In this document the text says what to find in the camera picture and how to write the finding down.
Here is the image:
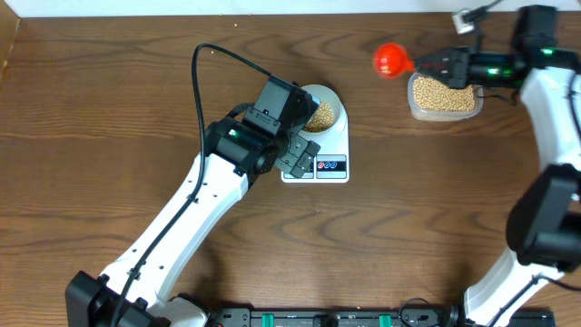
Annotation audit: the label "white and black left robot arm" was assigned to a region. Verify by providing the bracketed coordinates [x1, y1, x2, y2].
[65, 116, 320, 326]

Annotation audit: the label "clear plastic container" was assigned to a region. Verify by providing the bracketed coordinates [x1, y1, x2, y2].
[408, 73, 484, 122]

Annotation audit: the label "soybeans in bowl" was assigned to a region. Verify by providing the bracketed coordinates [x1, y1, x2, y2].
[303, 102, 335, 133]

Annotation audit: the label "white digital kitchen scale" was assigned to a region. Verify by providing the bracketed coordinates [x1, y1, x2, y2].
[281, 102, 350, 183]

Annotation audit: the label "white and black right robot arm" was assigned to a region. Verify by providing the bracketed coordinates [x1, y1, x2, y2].
[413, 5, 580, 326]

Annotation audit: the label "grey plastic bowl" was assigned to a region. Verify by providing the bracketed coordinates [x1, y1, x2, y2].
[302, 84, 340, 127]

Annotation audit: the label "red plastic scoop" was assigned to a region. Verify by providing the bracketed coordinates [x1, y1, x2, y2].
[373, 43, 415, 79]

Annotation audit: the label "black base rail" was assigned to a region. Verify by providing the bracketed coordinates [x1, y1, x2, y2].
[199, 307, 557, 327]

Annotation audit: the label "yellow soybeans pile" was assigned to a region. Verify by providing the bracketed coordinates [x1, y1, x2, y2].
[413, 76, 476, 112]

